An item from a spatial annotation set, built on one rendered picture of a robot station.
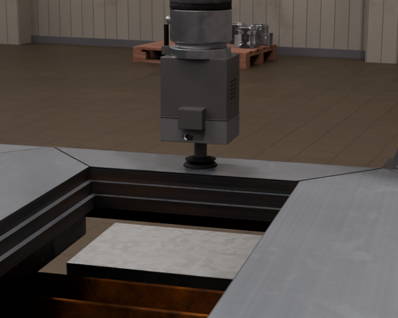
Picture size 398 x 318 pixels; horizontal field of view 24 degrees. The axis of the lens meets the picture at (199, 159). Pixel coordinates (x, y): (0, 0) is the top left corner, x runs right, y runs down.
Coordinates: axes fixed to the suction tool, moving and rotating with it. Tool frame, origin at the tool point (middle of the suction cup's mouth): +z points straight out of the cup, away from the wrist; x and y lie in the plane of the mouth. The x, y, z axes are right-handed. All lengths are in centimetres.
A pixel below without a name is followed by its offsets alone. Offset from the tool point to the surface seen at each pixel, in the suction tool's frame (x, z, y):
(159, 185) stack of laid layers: -4.9, 0.5, -3.8
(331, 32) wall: 795, 61, -93
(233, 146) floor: 381, 85, -89
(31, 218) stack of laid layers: -21.5, 0.5, -12.8
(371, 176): 0.4, -1.2, 21.1
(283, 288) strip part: -38.2, -1.2, 17.9
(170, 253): 16.8, 17.1, -9.5
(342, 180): -2.6, -1.2, 18.0
